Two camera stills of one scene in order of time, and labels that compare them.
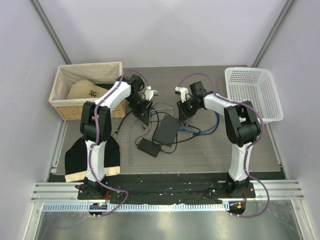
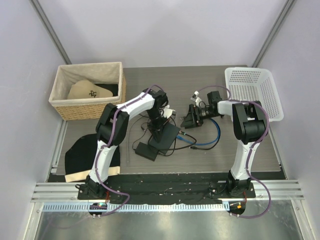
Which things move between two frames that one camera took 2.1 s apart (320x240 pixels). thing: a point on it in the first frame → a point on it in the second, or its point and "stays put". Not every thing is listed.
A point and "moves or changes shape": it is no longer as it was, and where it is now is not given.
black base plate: (167, 186) stays put
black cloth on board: (75, 159) stays put
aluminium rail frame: (63, 197) stays put
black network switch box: (166, 131) moves or changes shape
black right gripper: (183, 114) → (192, 116)
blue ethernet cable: (208, 130) → (202, 143)
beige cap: (85, 89) stays put
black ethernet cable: (187, 125) moves or changes shape
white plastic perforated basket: (257, 85) stays put
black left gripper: (143, 114) → (157, 131)
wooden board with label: (81, 176) stays put
